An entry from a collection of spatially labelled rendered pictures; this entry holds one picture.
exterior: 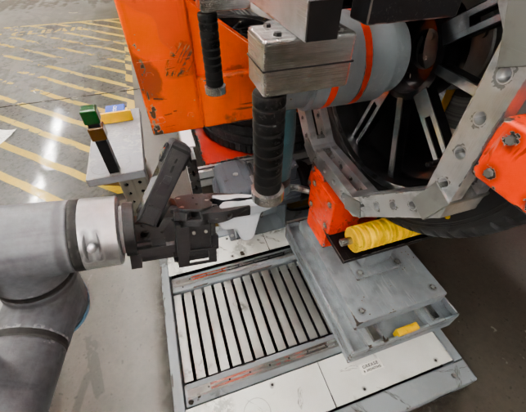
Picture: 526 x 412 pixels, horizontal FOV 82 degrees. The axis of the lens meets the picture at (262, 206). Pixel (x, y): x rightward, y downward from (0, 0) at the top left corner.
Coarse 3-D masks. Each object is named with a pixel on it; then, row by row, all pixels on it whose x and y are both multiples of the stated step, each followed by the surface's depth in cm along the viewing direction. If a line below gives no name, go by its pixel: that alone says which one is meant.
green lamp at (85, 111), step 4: (80, 108) 77; (84, 108) 77; (88, 108) 77; (92, 108) 77; (96, 108) 78; (80, 112) 76; (84, 112) 76; (88, 112) 77; (92, 112) 77; (96, 112) 77; (84, 116) 77; (88, 116) 77; (92, 116) 78; (96, 116) 78; (100, 116) 81; (84, 120) 78; (88, 120) 78; (92, 120) 78; (96, 120) 79; (100, 120) 80; (84, 124) 79; (88, 124) 79; (92, 124) 79
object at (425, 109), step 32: (352, 0) 66; (416, 32) 54; (448, 32) 44; (480, 32) 40; (416, 64) 56; (448, 64) 46; (384, 96) 60; (416, 96) 52; (352, 128) 74; (384, 128) 76; (416, 128) 77; (448, 128) 49; (384, 160) 69; (416, 160) 69
